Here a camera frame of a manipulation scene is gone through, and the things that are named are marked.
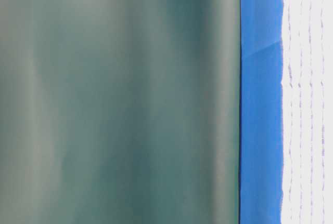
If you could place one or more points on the white blue-striped towel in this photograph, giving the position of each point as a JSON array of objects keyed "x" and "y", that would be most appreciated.
[{"x": 306, "y": 35}]

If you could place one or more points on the blue table cloth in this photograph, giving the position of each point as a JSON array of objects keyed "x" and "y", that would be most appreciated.
[{"x": 261, "y": 151}]

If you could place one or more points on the grey-green blurred panel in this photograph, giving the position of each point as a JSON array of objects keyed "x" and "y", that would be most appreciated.
[{"x": 119, "y": 111}]

